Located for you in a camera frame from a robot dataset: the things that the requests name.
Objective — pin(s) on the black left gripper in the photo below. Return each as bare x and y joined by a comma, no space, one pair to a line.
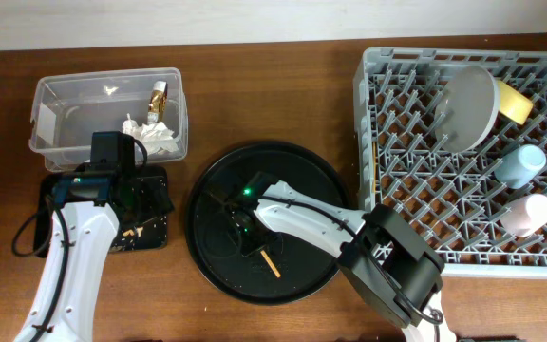
155,197

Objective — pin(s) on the wooden chopstick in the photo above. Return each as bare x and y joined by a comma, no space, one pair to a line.
270,263
374,166

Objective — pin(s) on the grey dishwasher rack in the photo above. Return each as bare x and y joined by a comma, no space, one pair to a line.
453,200

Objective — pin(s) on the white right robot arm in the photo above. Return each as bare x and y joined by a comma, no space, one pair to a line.
392,268

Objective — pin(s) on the light blue cup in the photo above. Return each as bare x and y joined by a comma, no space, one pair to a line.
520,166

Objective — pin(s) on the pink cup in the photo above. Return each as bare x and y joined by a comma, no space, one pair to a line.
525,215

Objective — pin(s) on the round black tray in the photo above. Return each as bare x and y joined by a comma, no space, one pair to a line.
304,269

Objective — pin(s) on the black rectangular tray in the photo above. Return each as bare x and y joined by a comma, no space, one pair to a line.
42,220

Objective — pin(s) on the grey round plate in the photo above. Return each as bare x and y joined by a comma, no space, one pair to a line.
467,110

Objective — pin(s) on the food scraps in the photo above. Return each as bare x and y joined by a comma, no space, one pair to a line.
151,234

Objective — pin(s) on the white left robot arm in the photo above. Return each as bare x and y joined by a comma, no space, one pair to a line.
90,216

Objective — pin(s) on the yellow bowl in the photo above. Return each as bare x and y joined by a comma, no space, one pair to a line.
513,104

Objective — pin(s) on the clear plastic waste bin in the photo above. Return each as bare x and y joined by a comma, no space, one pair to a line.
68,109

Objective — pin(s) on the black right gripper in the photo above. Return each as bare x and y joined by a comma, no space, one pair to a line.
246,245

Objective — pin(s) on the gold snack wrapper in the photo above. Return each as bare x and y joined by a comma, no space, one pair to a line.
157,102

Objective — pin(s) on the white tissue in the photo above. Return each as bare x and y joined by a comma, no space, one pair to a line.
130,127
157,138

